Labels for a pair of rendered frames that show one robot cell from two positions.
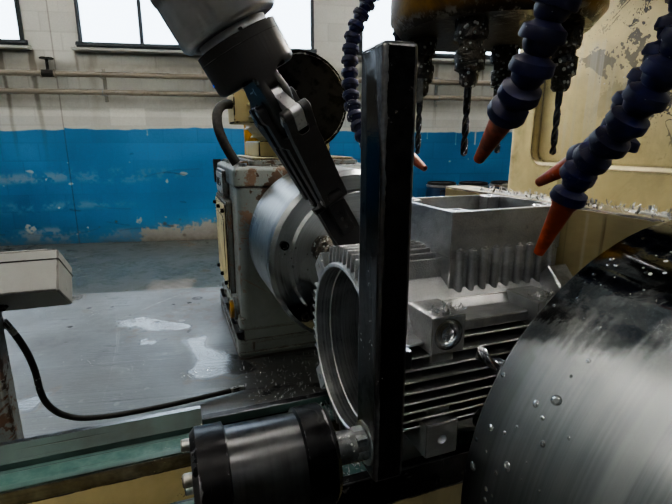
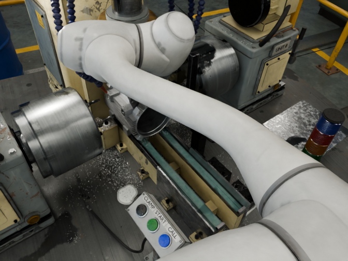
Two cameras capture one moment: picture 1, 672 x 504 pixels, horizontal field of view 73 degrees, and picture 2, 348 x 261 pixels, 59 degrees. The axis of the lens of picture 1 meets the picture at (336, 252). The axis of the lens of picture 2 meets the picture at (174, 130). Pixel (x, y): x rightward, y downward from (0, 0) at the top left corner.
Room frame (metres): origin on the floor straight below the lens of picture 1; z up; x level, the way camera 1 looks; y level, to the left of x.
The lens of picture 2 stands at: (0.59, 0.76, 1.79)
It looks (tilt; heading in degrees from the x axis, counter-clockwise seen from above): 46 degrees down; 250
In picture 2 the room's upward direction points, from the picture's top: 4 degrees clockwise
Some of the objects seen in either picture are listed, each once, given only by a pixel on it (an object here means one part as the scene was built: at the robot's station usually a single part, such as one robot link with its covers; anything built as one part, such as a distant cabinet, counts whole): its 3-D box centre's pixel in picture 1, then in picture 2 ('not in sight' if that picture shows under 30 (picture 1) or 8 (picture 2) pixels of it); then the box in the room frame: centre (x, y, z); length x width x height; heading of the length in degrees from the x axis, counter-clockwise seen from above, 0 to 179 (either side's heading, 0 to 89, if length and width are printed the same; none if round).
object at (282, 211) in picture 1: (324, 239); (44, 139); (0.76, 0.02, 1.04); 0.37 x 0.25 x 0.25; 20
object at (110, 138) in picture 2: not in sight; (107, 132); (0.55, -0.13, 0.86); 0.07 x 0.06 x 0.12; 20
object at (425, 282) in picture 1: (432, 331); (139, 103); (0.42, -0.10, 1.02); 0.20 x 0.19 x 0.19; 111
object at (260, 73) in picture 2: not in sight; (247, 59); (-0.13, -0.31, 0.99); 0.35 x 0.31 x 0.37; 20
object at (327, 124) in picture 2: not in sight; (329, 122); (-0.04, 0.30, 1.19); 0.06 x 0.06 x 0.04
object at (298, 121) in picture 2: not in sight; (302, 138); (-0.21, 0.10, 0.86); 0.27 x 0.24 x 0.12; 20
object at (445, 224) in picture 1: (472, 237); not in sight; (0.44, -0.14, 1.11); 0.12 x 0.11 x 0.07; 111
